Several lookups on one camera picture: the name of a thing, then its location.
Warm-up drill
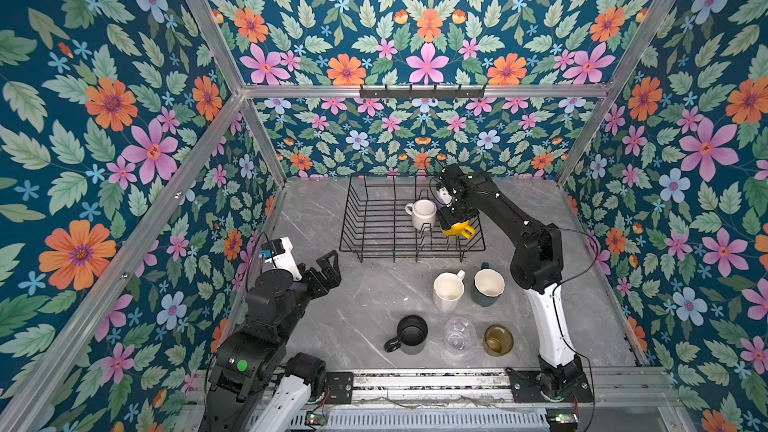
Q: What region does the clear glass cup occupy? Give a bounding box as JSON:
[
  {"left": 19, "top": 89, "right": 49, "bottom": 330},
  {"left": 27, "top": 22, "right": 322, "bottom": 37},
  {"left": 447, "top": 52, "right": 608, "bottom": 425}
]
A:
[{"left": 444, "top": 317, "right": 477, "bottom": 352}]

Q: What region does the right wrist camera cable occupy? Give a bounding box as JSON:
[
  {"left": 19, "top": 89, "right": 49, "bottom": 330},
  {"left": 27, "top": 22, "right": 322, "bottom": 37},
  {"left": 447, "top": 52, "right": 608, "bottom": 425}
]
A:
[{"left": 548, "top": 227, "right": 600, "bottom": 289}]

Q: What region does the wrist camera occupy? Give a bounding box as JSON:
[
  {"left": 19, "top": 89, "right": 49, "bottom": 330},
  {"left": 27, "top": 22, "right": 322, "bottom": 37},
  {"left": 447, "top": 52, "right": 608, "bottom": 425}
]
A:
[
  {"left": 437, "top": 187, "right": 453, "bottom": 206},
  {"left": 260, "top": 237, "right": 302, "bottom": 282}
]

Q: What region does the black mug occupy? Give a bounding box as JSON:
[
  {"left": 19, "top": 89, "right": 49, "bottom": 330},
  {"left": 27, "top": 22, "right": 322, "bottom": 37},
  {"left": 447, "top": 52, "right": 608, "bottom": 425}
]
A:
[{"left": 384, "top": 315, "right": 429, "bottom": 355}]

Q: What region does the white faceted mug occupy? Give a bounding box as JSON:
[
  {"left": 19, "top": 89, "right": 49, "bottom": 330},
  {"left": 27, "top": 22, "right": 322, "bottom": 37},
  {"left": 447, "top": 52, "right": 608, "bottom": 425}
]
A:
[{"left": 432, "top": 270, "right": 466, "bottom": 312}]

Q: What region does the white mug red inside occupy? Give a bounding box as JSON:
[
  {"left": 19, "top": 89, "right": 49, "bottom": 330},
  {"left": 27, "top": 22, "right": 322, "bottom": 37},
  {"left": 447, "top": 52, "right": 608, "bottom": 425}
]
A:
[{"left": 404, "top": 199, "right": 437, "bottom": 232}]

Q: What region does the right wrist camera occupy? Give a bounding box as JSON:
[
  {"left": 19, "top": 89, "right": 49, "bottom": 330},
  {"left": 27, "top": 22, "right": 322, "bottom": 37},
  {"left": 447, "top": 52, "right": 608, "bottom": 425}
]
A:
[{"left": 437, "top": 187, "right": 453, "bottom": 206}]

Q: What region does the olive green glass cup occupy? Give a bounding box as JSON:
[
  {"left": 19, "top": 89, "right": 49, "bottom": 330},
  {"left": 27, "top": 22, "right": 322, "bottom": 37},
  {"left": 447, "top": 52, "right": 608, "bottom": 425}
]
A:
[{"left": 483, "top": 324, "right": 515, "bottom": 357}]

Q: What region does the yellow mug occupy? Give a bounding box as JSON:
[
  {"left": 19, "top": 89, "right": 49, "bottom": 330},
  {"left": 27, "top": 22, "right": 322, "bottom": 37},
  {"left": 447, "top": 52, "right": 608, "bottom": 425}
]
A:
[{"left": 442, "top": 221, "right": 477, "bottom": 240}]

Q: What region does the black wire dish rack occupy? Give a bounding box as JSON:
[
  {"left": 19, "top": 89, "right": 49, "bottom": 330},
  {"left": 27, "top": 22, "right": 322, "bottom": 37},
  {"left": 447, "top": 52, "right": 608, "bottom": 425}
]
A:
[{"left": 339, "top": 176, "right": 486, "bottom": 262}]

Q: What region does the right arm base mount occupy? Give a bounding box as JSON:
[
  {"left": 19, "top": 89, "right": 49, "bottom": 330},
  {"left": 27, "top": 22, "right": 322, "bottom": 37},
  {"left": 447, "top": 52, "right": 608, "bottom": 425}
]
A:
[{"left": 504, "top": 364, "right": 594, "bottom": 403}]

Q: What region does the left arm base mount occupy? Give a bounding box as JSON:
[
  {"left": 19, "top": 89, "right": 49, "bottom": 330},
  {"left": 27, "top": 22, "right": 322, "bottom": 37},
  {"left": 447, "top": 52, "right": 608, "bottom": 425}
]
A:
[{"left": 307, "top": 371, "right": 355, "bottom": 407}]

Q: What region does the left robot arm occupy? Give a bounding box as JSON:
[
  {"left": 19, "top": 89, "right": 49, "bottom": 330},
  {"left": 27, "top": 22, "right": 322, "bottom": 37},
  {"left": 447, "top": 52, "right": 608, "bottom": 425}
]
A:
[{"left": 200, "top": 250, "right": 341, "bottom": 431}]

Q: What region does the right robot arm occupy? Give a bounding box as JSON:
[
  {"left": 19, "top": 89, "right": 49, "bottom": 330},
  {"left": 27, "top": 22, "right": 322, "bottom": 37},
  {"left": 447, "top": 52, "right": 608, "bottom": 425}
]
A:
[{"left": 437, "top": 164, "right": 587, "bottom": 400}]

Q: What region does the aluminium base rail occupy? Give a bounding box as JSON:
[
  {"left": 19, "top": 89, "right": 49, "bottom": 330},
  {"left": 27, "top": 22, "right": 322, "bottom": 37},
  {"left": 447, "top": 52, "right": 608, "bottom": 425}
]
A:
[{"left": 349, "top": 366, "right": 683, "bottom": 408}]

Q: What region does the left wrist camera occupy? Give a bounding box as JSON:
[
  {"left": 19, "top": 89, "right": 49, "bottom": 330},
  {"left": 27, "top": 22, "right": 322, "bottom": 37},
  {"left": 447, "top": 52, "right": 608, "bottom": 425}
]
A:
[{"left": 260, "top": 237, "right": 302, "bottom": 282}]

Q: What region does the dark green mug white inside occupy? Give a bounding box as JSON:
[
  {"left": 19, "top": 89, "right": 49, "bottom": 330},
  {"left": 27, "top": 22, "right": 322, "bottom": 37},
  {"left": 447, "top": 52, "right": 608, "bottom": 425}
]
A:
[{"left": 471, "top": 262, "right": 505, "bottom": 307}]

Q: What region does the black hook rail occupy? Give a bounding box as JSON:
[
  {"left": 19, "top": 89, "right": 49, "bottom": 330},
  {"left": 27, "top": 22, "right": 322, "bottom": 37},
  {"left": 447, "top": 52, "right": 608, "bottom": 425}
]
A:
[{"left": 358, "top": 84, "right": 486, "bottom": 101}]

